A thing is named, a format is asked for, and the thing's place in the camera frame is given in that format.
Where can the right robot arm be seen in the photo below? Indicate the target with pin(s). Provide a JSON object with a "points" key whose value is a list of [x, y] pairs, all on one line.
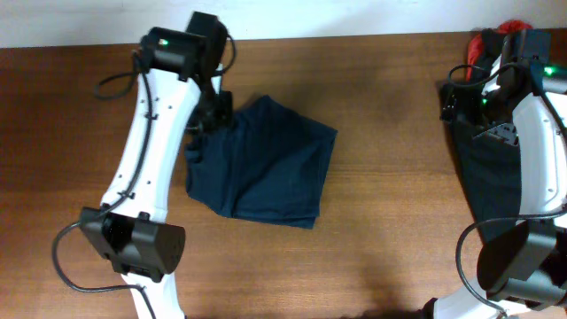
{"points": [[524, 268]]}

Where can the dark navy garment pile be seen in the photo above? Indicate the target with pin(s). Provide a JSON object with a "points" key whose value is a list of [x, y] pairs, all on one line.
{"points": [[489, 172]]}

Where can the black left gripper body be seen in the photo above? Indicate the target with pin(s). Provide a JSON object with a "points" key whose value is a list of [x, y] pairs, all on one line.
{"points": [[213, 115]]}

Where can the red garment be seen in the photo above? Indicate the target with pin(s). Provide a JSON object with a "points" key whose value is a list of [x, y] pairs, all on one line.
{"points": [[476, 46]]}

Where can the navy blue shorts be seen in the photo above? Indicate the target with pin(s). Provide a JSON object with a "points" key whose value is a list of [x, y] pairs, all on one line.
{"points": [[269, 167]]}

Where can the black garment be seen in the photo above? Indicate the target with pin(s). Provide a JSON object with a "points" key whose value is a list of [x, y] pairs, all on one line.
{"points": [[492, 41]]}

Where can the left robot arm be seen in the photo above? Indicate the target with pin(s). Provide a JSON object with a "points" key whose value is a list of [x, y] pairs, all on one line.
{"points": [[179, 92]]}

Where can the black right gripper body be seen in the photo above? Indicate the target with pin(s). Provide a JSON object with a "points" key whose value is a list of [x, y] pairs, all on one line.
{"points": [[483, 112]]}

